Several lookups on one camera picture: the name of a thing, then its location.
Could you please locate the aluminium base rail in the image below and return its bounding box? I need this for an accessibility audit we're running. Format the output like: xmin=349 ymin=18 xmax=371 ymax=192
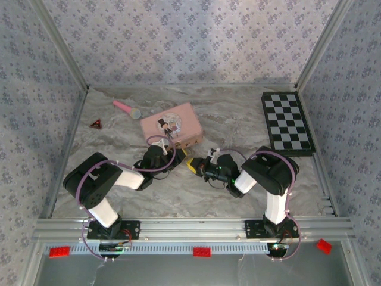
xmin=32 ymin=217 xmax=357 ymax=243

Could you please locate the pink tin case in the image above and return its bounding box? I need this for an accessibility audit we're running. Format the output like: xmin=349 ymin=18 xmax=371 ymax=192
xmin=139 ymin=102 xmax=204 ymax=150

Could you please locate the thin black cable loop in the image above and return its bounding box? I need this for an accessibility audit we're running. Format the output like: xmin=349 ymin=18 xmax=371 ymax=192
xmin=151 ymin=169 xmax=171 ymax=181
xmin=207 ymin=175 xmax=227 ymax=191

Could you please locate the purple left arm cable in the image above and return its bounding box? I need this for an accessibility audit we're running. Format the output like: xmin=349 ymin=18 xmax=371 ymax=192
xmin=76 ymin=135 xmax=177 ymax=263

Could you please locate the aluminium frame post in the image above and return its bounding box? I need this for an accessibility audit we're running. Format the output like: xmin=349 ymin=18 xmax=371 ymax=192
xmin=29 ymin=0 xmax=90 ymax=91
xmin=295 ymin=0 xmax=355 ymax=90

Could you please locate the white slotted cable duct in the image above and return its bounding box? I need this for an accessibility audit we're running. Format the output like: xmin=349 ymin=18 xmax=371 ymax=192
xmin=44 ymin=241 xmax=273 ymax=256

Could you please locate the red toy brick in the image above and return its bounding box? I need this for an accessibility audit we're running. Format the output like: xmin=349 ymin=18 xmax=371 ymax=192
xmin=49 ymin=246 xmax=72 ymax=259
xmin=316 ymin=238 xmax=333 ymax=254
xmin=192 ymin=246 xmax=212 ymax=257

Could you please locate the pink toy microphone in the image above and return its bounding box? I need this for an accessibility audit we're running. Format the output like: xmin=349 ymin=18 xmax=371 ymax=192
xmin=112 ymin=100 xmax=142 ymax=120

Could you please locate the black grey chessboard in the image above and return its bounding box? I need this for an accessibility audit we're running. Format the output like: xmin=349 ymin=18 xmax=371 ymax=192
xmin=261 ymin=91 xmax=317 ymax=158

